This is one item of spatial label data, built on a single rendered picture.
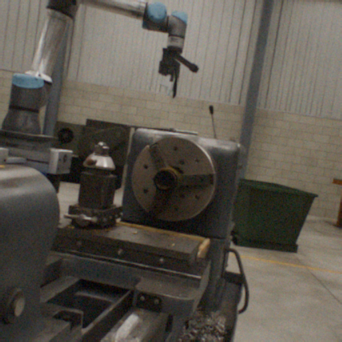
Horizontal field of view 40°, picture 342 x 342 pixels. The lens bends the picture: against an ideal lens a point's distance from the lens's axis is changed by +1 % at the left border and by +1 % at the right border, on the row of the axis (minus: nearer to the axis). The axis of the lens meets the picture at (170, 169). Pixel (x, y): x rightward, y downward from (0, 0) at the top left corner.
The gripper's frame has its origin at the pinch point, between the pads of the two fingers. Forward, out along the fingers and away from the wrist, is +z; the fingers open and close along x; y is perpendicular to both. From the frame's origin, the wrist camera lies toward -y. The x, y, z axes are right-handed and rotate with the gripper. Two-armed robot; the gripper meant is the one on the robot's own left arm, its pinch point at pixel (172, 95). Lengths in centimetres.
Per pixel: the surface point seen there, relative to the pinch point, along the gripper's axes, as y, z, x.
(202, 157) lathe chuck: -21.4, 24.3, 31.7
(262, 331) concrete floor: -59, 142, -135
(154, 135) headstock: 1.7, 18.4, 14.7
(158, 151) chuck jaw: -5.9, 24.2, 35.7
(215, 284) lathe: -32, 74, 15
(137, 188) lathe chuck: 1, 39, 32
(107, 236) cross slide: -11, 45, 97
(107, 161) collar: -6, 28, 91
